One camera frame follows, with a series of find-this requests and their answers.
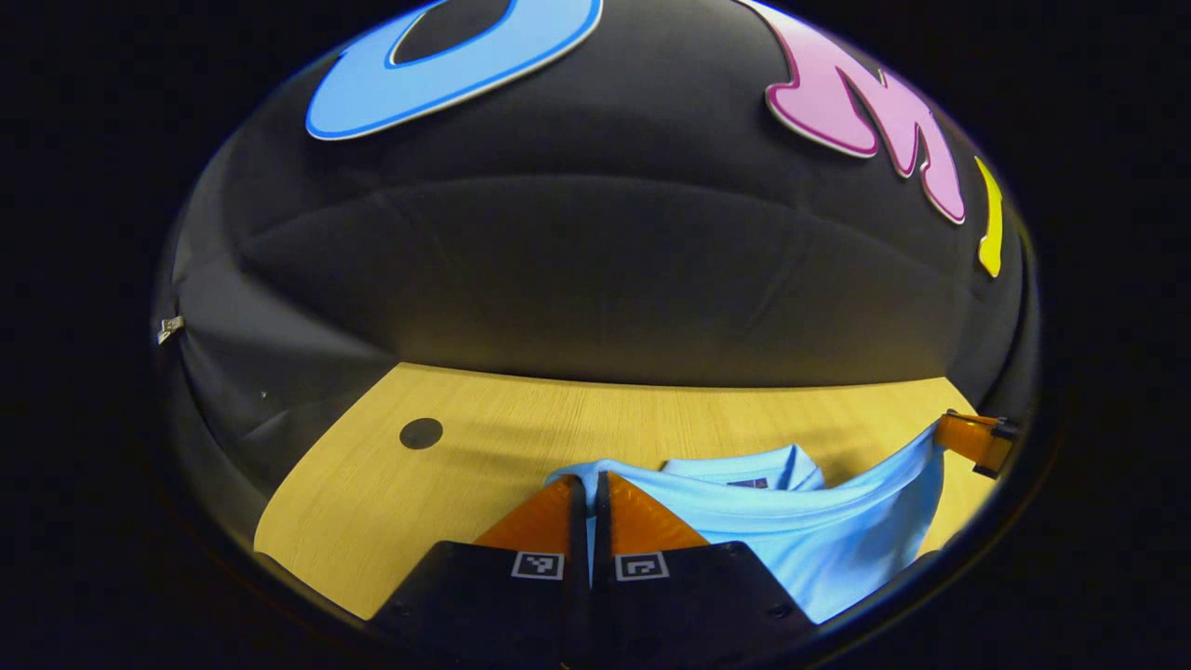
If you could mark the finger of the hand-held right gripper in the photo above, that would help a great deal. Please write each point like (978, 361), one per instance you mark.
(972, 437)

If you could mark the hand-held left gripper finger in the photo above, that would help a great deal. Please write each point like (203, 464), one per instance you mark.
(600, 530)
(579, 535)

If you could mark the light blue T-shirt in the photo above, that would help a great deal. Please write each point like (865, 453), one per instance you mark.
(837, 540)

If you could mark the black backdrop cloth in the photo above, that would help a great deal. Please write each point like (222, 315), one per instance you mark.
(605, 279)

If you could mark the silver cloth clip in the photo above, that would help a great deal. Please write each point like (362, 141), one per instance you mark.
(170, 328)

